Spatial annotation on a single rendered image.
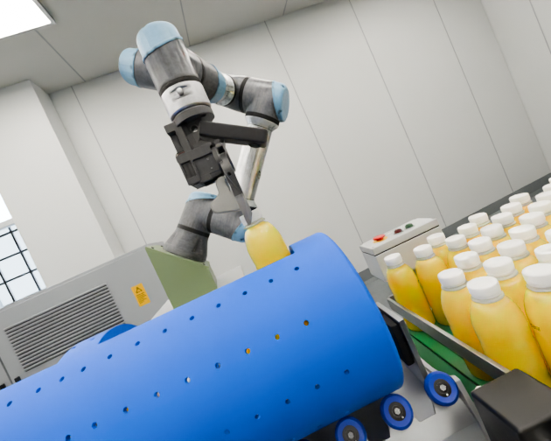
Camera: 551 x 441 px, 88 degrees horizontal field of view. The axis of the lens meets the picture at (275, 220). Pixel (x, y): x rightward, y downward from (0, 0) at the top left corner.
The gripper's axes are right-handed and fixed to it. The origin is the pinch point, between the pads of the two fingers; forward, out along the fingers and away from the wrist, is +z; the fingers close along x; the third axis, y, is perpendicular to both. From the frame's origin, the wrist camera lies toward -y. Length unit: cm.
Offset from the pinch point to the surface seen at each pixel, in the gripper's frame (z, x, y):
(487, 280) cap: 22.5, 12.2, -27.7
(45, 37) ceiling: -207, -205, 98
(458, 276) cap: 22.7, 7.0, -27.0
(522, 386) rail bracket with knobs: 30.6, 20.8, -20.8
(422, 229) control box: 22, -23, -41
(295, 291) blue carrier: 12.3, 11.5, -1.5
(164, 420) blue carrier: 19.0, 15.0, 20.1
